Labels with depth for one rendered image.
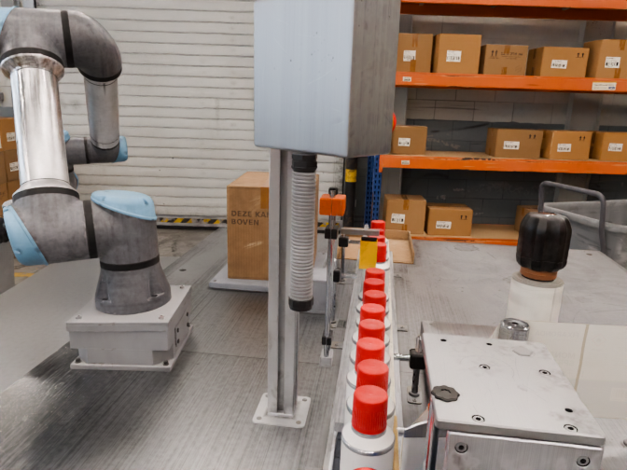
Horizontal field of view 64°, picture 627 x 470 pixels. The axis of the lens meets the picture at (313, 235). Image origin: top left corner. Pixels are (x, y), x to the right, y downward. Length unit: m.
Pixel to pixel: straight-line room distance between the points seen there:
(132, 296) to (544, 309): 0.76
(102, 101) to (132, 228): 0.42
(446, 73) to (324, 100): 3.98
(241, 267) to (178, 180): 3.99
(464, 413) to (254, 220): 1.09
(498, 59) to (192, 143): 2.97
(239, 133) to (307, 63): 4.59
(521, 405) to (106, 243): 0.81
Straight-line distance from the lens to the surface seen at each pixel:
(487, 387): 0.42
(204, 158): 5.31
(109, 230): 1.03
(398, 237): 2.01
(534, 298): 0.93
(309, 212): 0.64
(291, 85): 0.66
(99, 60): 1.24
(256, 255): 1.43
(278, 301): 0.81
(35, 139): 1.11
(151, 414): 0.94
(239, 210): 1.41
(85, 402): 1.01
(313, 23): 0.65
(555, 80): 4.89
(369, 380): 0.53
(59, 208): 1.04
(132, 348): 1.06
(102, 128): 1.43
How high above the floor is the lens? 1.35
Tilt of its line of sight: 15 degrees down
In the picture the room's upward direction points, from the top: 2 degrees clockwise
